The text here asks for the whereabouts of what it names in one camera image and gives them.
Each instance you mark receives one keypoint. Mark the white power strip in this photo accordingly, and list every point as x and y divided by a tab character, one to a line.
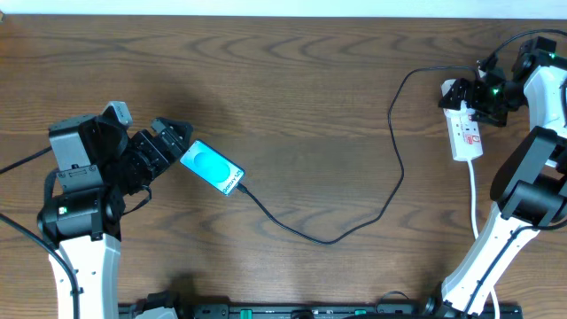
463	132

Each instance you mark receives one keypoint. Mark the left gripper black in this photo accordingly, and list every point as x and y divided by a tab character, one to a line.
151	148

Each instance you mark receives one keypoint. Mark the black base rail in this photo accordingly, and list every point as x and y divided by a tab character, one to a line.
223	311

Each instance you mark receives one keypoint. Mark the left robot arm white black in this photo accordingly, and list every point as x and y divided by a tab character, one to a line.
98	165

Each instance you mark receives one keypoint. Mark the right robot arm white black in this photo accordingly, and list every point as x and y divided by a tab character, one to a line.
529	190

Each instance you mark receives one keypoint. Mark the blue Galaxy smartphone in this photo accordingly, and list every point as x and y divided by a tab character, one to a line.
203	160

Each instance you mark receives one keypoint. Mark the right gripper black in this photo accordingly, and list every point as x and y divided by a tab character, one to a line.
459	89

